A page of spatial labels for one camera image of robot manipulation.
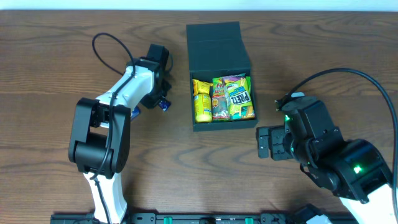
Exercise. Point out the green Pretz snack packet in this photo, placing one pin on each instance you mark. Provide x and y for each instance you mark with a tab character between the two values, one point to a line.
238	96

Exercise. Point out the black mounting rail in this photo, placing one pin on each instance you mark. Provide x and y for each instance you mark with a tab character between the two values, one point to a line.
306	214

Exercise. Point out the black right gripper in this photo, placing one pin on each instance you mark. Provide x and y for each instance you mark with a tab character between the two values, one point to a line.
277	143

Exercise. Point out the Haribo gummy worms bag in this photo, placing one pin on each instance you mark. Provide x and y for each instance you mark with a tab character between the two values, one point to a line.
218	101

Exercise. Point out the blue Eclipse mints tin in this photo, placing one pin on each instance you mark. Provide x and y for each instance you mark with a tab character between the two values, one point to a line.
135	112

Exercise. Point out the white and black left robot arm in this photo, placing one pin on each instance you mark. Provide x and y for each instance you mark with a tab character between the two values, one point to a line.
100	138

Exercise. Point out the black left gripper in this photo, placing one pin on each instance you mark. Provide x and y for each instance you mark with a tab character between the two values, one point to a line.
162	94

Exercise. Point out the small yellow candy wrapper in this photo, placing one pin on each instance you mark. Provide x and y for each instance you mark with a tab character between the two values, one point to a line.
200	87

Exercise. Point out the blue Dairy Milk chocolate bar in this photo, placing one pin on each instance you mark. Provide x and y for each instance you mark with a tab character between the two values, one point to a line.
164	104

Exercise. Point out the yellow candy tube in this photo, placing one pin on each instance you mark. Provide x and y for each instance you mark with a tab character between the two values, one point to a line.
202	106

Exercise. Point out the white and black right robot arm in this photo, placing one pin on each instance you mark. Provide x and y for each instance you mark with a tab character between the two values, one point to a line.
352	170

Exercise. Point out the black open gift box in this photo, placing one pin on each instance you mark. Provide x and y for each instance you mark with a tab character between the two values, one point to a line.
217	50

